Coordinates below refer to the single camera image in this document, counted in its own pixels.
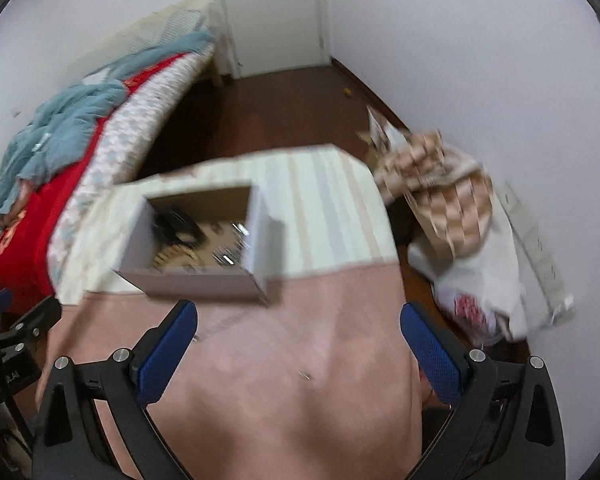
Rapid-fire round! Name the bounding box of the red blanket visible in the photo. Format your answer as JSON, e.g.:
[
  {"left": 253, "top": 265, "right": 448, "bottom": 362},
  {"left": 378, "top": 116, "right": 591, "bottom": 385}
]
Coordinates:
[{"left": 0, "top": 52, "right": 192, "bottom": 316}]

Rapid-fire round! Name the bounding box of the white plastic bag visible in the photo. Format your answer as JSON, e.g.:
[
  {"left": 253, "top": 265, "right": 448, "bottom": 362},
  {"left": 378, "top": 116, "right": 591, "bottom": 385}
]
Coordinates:
[{"left": 407, "top": 200, "right": 528, "bottom": 346}]

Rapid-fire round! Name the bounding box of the teal blue quilt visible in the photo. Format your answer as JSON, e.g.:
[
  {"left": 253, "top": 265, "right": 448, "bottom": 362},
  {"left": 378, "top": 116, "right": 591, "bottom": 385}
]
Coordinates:
[{"left": 0, "top": 27, "right": 214, "bottom": 216}]

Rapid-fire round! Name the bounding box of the black item in box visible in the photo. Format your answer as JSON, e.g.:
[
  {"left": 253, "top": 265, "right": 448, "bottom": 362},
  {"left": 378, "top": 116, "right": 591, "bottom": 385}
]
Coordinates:
[{"left": 152, "top": 209, "right": 207, "bottom": 248}]

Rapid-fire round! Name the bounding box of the white power strip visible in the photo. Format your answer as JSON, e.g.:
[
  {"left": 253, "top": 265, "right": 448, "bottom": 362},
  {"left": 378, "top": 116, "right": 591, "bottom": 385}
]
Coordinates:
[{"left": 496, "top": 181, "right": 574, "bottom": 333}]

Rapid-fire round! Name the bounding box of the pink table cloth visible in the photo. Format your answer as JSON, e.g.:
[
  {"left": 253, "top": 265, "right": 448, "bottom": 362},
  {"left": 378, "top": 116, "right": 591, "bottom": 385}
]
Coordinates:
[{"left": 34, "top": 261, "right": 432, "bottom": 480}]

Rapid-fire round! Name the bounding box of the checkered white mattress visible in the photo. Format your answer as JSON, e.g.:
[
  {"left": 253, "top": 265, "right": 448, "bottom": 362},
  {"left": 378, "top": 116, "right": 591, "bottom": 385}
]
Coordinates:
[{"left": 46, "top": 46, "right": 214, "bottom": 289}]

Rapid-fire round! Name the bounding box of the white cardboard box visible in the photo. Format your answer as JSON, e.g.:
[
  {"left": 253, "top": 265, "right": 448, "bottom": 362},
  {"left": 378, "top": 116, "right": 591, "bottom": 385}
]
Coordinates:
[{"left": 114, "top": 182, "right": 282, "bottom": 304}]

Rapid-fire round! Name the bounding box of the checkered brown cloth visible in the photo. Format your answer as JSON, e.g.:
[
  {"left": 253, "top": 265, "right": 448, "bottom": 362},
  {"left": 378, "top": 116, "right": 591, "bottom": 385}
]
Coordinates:
[{"left": 358, "top": 131, "right": 494, "bottom": 260}]

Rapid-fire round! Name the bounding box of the striped cream mattress pad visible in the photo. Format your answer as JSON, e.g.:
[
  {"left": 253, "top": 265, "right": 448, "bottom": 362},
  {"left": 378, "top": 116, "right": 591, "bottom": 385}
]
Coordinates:
[{"left": 56, "top": 145, "right": 398, "bottom": 304}]

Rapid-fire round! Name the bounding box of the white door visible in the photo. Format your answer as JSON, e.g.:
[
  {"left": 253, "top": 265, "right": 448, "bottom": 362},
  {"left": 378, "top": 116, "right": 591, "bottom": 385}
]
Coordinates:
[{"left": 218, "top": 0, "right": 329, "bottom": 79}]

